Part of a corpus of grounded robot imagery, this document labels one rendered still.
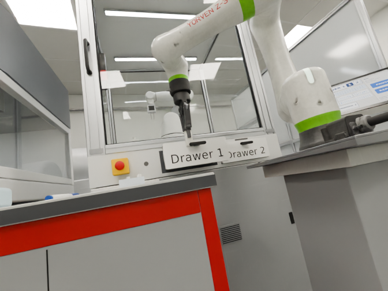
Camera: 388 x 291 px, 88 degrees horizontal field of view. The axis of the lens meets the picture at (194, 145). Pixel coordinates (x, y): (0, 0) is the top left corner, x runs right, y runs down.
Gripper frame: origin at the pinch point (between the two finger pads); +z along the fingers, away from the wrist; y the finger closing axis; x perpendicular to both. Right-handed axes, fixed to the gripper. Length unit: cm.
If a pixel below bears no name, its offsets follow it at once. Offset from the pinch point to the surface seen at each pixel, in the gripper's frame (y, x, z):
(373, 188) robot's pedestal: 43, 33, 28
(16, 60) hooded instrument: -31, -77, -59
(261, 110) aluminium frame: -19, 53, -16
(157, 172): -18.0, -13.5, 11.0
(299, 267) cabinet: -18, 51, 70
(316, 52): -59, 161, -86
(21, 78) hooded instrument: -35, -77, -51
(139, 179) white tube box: 8.6, -22.2, 14.5
